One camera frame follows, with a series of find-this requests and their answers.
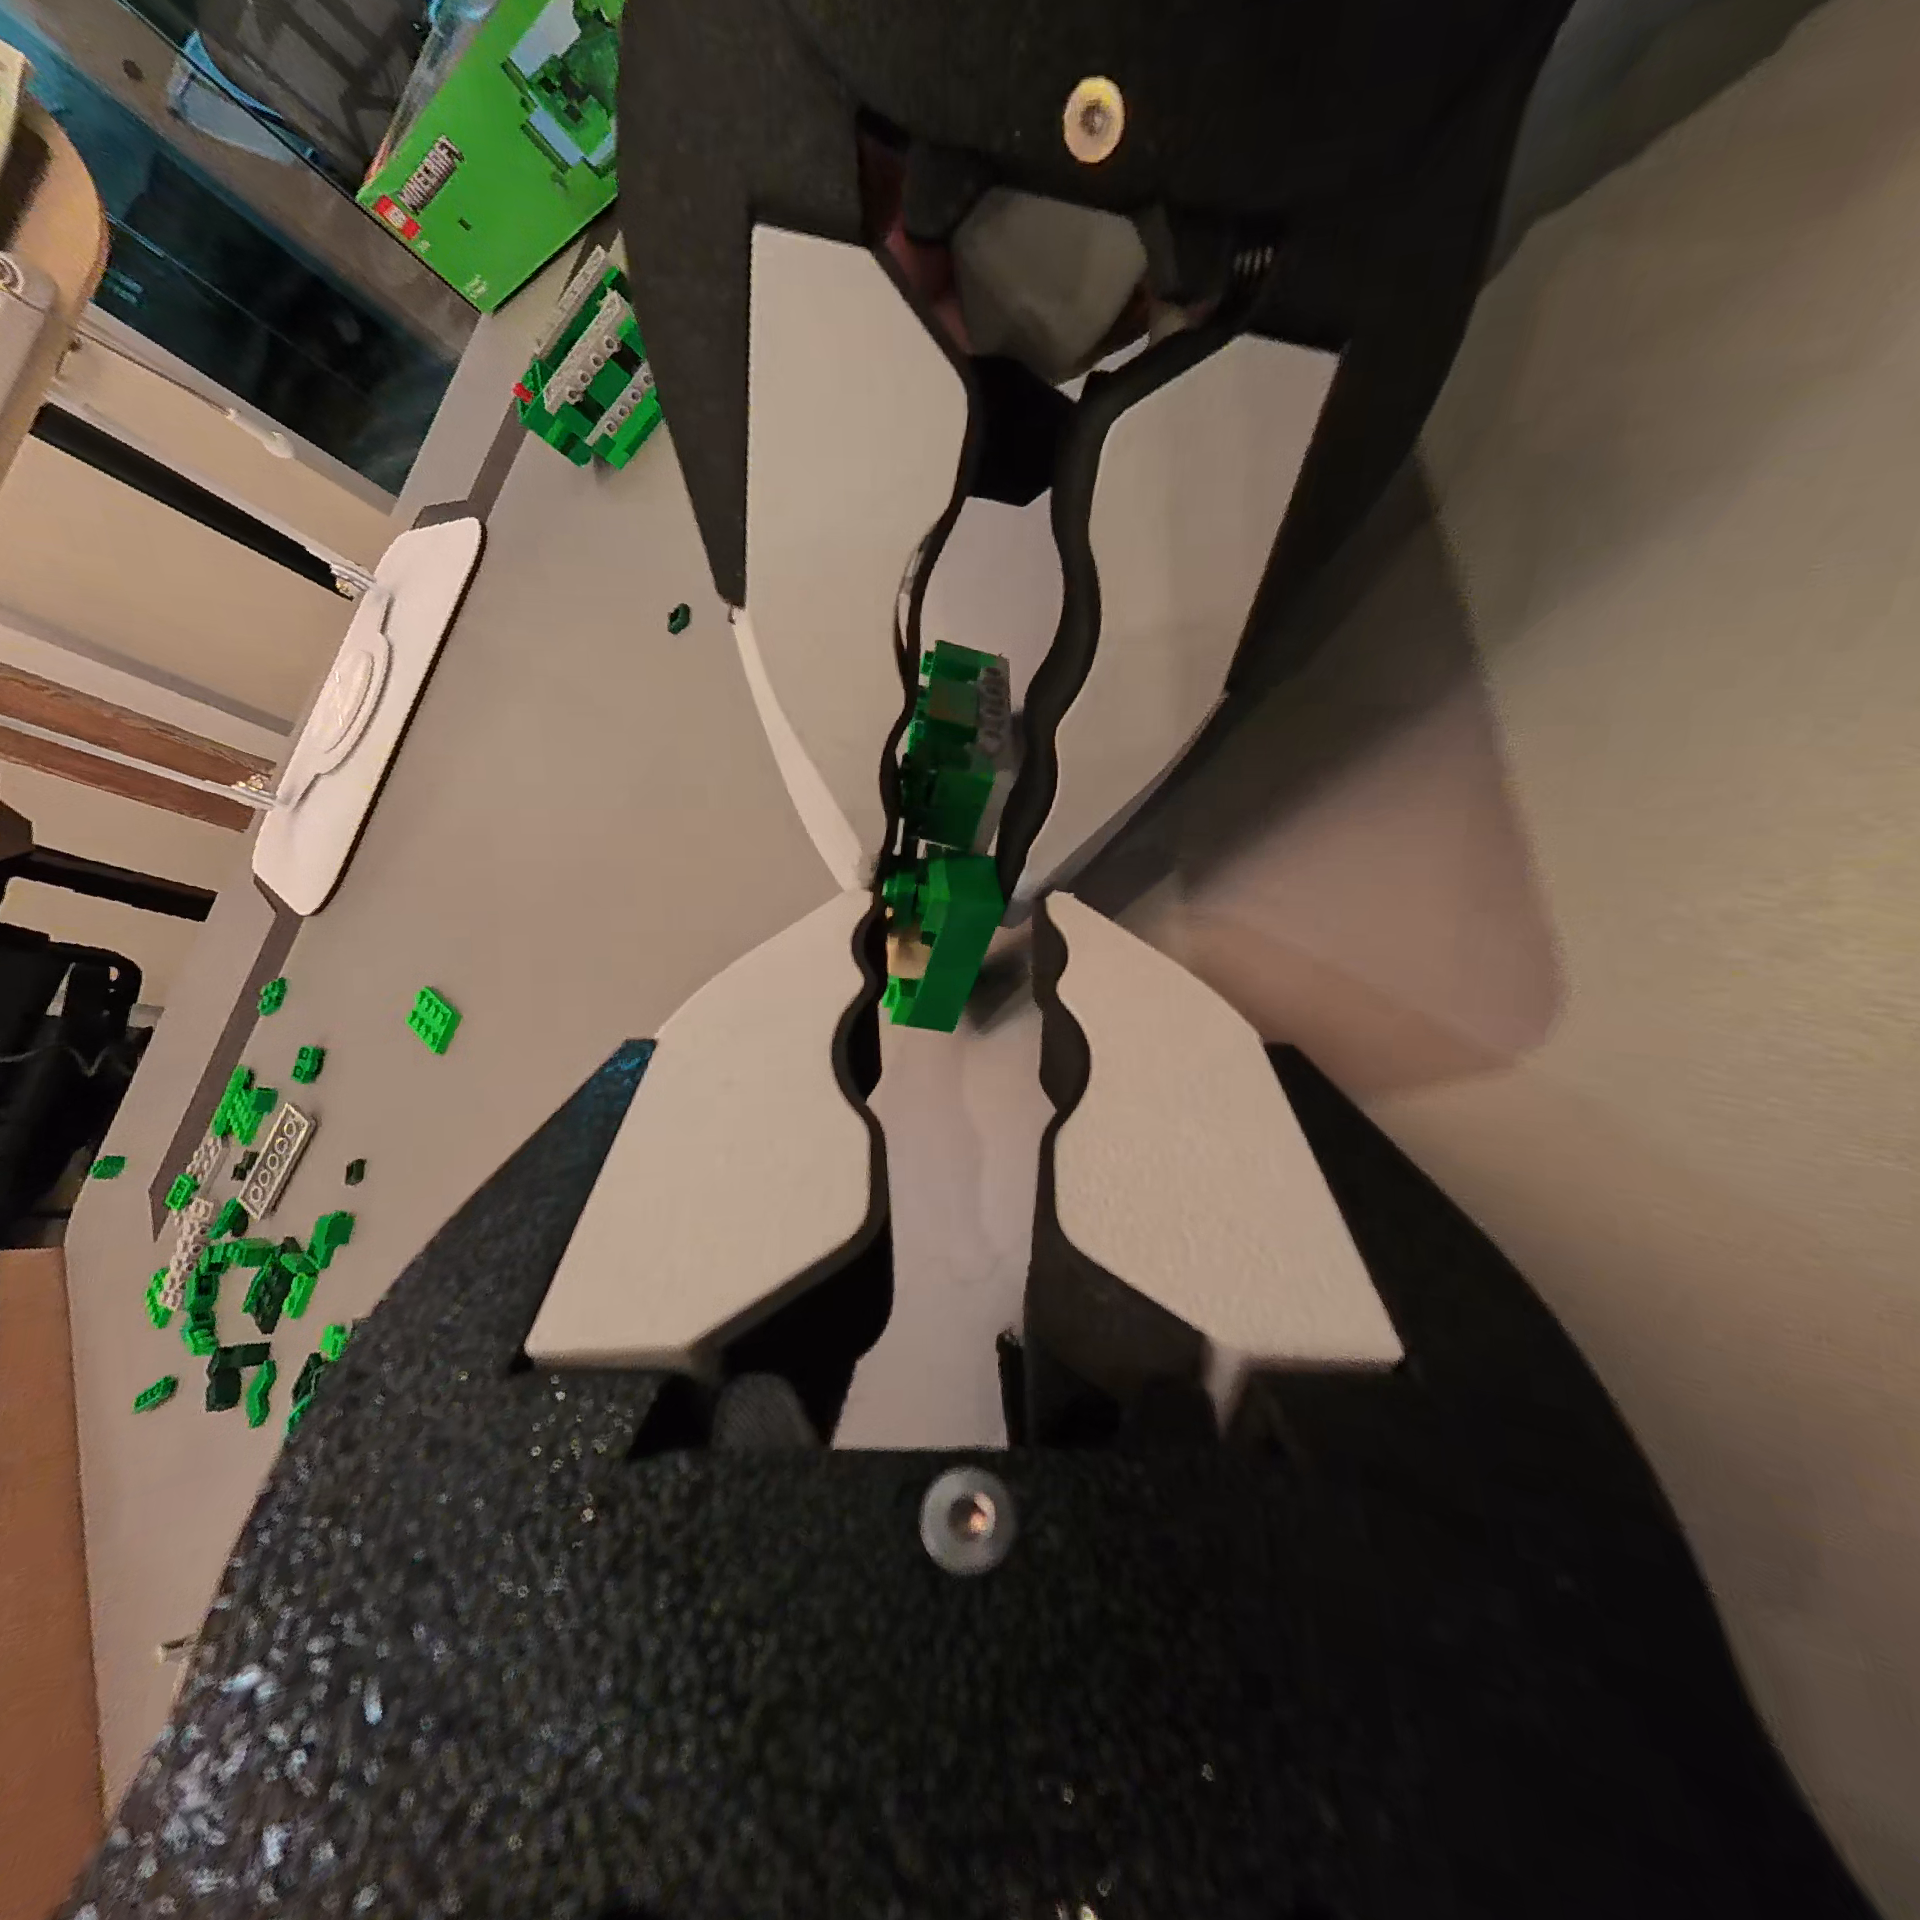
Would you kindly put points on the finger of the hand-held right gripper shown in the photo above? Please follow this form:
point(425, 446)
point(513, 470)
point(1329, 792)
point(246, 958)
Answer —
point(824, 525)
point(1185, 570)

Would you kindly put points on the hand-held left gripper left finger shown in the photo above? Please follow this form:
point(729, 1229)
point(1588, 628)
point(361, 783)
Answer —
point(721, 1170)

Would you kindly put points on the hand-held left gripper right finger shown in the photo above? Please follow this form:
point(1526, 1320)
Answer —
point(1200, 1170)

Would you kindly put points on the green toy brick assembly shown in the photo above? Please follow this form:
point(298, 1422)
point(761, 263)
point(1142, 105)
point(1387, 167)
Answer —
point(939, 922)

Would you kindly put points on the grey desk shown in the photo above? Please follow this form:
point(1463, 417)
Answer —
point(600, 750)

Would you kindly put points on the green grey toy brick build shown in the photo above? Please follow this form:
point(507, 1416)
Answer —
point(600, 374)

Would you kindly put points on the bright green flat plate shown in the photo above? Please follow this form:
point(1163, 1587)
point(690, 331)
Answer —
point(434, 1021)

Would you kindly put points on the green toy set box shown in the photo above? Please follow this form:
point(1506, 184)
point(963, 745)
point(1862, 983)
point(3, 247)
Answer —
point(495, 165)

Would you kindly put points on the pile of green toy bricks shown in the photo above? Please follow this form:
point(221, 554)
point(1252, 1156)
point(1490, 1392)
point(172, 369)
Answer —
point(249, 1275)

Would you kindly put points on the white flat pad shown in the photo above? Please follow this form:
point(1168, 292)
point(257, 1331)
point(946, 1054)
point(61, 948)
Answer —
point(361, 704)

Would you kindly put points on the dark glass panel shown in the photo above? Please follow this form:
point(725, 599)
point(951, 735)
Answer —
point(225, 271)

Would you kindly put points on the black chair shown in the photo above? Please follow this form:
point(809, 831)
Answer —
point(61, 1080)

